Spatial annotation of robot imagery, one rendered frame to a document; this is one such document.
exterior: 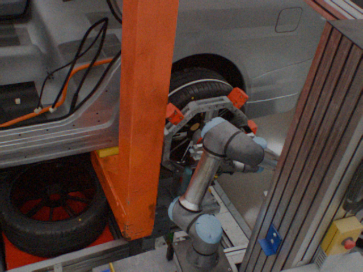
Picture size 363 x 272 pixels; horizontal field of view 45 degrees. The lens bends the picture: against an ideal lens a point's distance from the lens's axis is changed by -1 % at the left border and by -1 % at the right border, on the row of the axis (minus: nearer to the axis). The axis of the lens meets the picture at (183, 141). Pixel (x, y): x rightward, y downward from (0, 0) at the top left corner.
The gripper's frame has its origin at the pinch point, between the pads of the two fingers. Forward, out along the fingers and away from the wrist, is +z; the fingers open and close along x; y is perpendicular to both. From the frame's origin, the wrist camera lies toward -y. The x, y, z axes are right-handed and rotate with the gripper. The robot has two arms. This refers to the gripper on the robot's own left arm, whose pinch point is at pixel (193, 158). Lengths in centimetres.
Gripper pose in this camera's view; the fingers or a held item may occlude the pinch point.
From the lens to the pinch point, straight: 213.0
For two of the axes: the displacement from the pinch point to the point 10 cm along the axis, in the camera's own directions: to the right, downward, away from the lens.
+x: -1.9, 5.1, 8.4
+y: 0.6, 8.6, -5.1
